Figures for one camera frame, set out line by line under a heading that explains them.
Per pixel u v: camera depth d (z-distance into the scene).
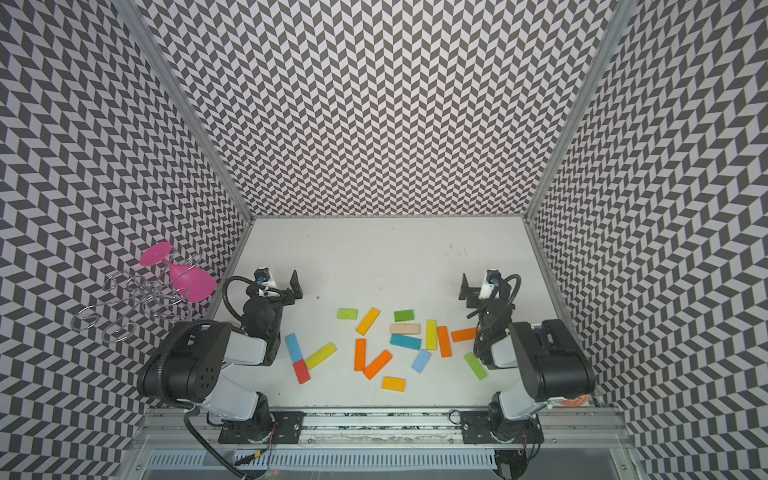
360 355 0.85
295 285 0.84
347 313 0.91
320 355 0.84
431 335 0.89
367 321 0.91
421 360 0.85
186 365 0.44
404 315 0.90
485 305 0.75
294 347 0.86
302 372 0.81
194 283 0.76
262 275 0.74
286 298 0.80
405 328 0.89
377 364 0.82
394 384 0.81
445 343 0.87
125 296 0.70
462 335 0.90
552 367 0.44
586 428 0.75
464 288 0.86
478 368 0.84
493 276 0.74
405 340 0.88
